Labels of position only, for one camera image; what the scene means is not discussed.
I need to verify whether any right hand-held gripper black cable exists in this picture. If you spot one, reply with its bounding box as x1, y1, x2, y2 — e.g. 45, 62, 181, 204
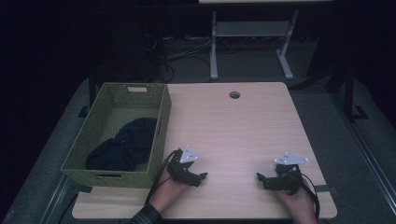
292, 172, 321, 220

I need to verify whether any green woven basket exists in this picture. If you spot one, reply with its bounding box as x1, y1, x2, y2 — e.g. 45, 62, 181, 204
60, 81, 173, 189

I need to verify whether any black metal stand leg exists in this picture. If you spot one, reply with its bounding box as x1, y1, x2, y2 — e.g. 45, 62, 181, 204
326, 62, 370, 121

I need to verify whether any person's right hand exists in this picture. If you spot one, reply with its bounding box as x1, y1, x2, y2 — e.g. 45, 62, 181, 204
275, 178, 318, 224

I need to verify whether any hand-held gripper black cable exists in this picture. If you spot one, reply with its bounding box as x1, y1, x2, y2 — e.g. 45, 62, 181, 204
292, 172, 321, 220
144, 149, 183, 206

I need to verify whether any metal floor rail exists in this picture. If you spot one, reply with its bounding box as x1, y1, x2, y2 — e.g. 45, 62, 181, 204
331, 92, 396, 216
38, 174, 78, 224

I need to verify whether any person's left hand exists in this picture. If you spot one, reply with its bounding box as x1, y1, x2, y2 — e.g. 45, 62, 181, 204
149, 174, 188, 213

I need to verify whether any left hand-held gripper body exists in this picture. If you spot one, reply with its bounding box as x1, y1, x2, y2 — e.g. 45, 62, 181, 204
166, 145, 202, 185

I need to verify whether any dark blue knit sweater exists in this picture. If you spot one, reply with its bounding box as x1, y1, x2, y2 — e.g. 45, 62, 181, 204
85, 117, 159, 172

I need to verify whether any left hand-held gripper black cable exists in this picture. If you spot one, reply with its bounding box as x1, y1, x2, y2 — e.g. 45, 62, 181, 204
144, 149, 183, 206

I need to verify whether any white metal stand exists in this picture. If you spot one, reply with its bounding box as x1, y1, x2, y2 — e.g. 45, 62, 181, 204
209, 9, 300, 81

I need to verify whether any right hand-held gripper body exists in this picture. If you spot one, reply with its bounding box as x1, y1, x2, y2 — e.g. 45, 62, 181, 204
273, 152, 310, 196

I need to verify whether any bundle of floor cables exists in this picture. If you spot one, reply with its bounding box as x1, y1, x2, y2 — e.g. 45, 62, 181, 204
157, 35, 213, 82

